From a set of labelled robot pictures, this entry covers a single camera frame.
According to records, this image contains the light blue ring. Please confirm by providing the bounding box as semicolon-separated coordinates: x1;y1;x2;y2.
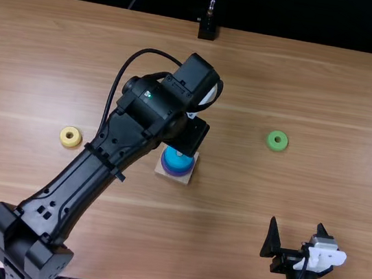
162;146;196;174

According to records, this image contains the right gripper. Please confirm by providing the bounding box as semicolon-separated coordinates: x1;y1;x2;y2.
257;214;334;279

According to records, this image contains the purple ring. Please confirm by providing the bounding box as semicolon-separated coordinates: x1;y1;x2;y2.
158;151;197;181

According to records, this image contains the black clamp stand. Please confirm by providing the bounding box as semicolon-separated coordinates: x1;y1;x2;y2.
190;0;225;43

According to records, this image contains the wooden peg base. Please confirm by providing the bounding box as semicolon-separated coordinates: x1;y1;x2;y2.
152;145;201;188

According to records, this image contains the yellow ring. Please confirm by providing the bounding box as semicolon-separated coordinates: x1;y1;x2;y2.
58;124;85;150

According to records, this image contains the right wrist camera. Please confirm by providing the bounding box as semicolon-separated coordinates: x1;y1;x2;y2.
292;231;350;278

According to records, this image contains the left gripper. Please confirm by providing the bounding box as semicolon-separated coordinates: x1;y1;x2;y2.
160;111;212;159

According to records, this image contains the light green ring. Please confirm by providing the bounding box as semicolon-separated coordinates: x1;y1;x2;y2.
264;128;292;155

